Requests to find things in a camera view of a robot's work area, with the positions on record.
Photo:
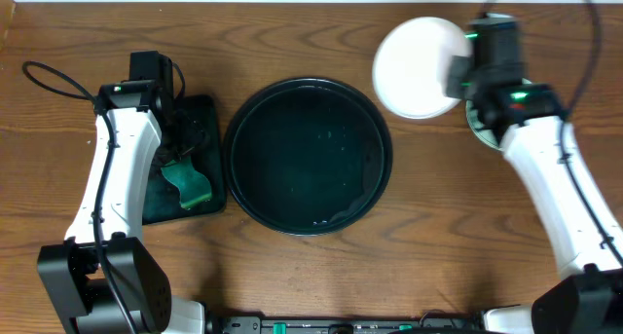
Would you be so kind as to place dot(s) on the white plate with green stain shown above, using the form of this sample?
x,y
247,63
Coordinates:
x,y
412,65

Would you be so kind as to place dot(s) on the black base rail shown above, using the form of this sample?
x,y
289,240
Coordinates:
x,y
435,321

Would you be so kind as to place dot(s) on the round black tray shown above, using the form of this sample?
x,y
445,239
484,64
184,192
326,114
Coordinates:
x,y
307,156

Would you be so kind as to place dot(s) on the green sponge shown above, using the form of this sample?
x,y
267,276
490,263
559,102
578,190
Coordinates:
x,y
194,188

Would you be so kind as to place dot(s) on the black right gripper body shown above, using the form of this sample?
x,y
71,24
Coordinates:
x,y
470,83

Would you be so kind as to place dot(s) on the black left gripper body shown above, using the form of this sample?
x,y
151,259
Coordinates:
x,y
174,146

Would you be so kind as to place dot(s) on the black rectangular sponge tray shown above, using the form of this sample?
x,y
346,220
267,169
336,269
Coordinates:
x,y
162,198

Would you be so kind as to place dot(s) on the light green stained plate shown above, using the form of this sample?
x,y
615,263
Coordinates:
x,y
491,110

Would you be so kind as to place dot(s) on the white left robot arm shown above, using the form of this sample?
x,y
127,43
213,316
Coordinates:
x,y
101,278

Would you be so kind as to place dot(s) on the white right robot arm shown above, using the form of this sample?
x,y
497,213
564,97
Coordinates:
x,y
534,136

